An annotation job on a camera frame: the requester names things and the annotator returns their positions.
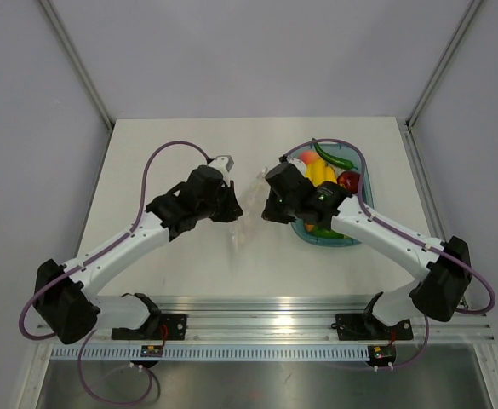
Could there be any green bell pepper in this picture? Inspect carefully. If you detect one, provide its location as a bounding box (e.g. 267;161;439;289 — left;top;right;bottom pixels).
312;227;345;239

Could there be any clear zip top bag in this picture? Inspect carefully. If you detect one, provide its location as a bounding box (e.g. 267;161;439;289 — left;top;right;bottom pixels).
230;167;270;254

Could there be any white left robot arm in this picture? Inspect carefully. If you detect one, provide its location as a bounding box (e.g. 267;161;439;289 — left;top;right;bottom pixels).
33;156;243;344

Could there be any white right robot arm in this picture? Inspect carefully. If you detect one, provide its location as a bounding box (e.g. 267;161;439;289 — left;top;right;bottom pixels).
262;162;472;339

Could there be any yellow banana bunch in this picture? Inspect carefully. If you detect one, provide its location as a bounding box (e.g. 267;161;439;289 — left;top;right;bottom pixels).
306;160;337;187

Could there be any orange peach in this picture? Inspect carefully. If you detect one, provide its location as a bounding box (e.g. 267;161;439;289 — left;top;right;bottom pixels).
297;149;321;165

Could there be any red apple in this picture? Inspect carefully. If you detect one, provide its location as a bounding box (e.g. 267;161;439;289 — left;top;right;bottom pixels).
337;170;360;193

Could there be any green chili pepper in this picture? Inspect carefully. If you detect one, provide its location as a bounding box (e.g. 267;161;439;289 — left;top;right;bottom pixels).
312;138;356;170

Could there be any teal plastic tray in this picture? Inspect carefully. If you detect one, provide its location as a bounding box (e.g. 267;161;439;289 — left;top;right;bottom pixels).
283;141;376;248

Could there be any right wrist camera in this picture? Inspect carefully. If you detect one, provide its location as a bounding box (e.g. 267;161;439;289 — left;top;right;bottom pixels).
288;158;307;175

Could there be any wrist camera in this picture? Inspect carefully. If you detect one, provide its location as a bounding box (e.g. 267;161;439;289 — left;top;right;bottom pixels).
288;158;307;175
208;155;234;178

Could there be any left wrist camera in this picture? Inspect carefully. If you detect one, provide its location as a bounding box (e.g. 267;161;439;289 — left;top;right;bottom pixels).
208;155;234;178

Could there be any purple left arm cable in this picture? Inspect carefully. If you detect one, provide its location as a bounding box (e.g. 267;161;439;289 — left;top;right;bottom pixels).
18;141;212;340

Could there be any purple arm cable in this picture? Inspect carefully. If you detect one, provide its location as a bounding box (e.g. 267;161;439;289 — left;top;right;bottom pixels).
278;137;496;314
18;141;212;340

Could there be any aluminium mounting rail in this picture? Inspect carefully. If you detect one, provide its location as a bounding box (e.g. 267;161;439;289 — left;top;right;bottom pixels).
33;296;495;344

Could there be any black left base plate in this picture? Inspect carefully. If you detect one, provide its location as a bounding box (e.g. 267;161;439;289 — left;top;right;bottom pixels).
111;313;188;341

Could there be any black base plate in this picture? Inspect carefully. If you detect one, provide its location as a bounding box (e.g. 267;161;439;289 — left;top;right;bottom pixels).
330;313;414;342
111;313;188;341

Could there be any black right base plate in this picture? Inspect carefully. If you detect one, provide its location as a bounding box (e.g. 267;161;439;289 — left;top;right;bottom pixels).
330;313;414;342

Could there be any white slotted cable duct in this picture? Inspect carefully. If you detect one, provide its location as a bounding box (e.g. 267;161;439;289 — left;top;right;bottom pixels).
51;344;369;362

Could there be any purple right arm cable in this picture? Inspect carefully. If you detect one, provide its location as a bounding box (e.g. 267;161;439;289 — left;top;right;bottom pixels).
278;137;496;314

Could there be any left aluminium frame post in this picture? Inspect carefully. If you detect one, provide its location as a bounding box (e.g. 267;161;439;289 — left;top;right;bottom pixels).
36;0;115;135

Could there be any aluminium frame post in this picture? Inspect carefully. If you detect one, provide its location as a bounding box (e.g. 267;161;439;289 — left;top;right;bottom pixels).
405;0;486;131
36;0;115;135

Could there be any right aluminium frame post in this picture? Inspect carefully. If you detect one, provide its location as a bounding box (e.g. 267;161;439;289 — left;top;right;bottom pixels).
405;0;486;131

